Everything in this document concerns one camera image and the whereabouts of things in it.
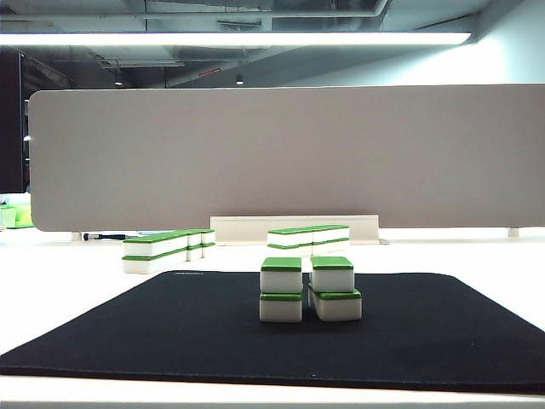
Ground grey desk divider panel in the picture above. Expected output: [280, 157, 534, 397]
[29, 84, 545, 233]

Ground long ceiling light strip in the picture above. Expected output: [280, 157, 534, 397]
[0, 32, 473, 46]

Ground black rectangular mat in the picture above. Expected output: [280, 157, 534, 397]
[0, 270, 545, 396]

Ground yellow green object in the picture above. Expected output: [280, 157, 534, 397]
[15, 203, 33, 228]

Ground white green box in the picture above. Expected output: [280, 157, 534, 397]
[0, 204, 18, 230]

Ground dark cabinet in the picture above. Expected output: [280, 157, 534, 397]
[0, 45, 23, 195]

